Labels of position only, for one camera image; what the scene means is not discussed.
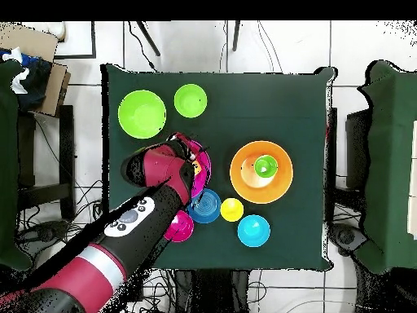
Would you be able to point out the smooth yellow cup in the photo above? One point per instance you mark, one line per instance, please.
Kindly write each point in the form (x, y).
(232, 209)

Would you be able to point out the large orange bowl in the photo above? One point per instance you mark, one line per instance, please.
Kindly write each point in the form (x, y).
(280, 189)

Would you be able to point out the black stool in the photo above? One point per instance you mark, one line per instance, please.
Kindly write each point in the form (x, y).
(66, 163)

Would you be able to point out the small red bowl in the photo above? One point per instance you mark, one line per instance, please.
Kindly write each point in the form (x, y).
(182, 228)

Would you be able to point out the black tripod leg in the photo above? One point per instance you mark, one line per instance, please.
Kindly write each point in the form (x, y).
(148, 38)
(236, 36)

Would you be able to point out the dark blue bowl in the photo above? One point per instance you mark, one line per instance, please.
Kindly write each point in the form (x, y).
(208, 206)

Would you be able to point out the black frame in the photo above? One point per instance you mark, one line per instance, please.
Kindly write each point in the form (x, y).
(93, 39)

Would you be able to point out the large green bowl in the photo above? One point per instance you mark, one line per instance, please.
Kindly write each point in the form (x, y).
(141, 114)

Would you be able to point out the black cabinet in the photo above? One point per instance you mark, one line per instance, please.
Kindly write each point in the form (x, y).
(356, 146)

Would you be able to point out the small green bowl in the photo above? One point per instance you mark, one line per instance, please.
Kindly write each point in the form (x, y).
(190, 100)

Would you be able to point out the dark green tablecloth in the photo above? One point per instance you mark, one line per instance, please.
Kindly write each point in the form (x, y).
(293, 97)
(387, 163)
(8, 163)

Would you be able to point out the large pink bowl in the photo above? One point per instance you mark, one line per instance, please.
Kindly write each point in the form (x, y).
(204, 169)

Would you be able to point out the small light blue bowl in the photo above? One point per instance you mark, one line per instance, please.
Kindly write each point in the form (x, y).
(253, 230)

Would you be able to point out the cardboard box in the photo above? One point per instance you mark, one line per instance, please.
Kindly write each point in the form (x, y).
(32, 39)

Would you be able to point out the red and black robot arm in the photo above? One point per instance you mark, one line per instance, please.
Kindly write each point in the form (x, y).
(159, 166)

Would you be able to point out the blue and black bag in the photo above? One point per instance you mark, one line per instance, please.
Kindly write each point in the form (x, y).
(35, 84)

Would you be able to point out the ridged green cup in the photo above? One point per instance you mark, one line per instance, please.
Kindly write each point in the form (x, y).
(266, 166)

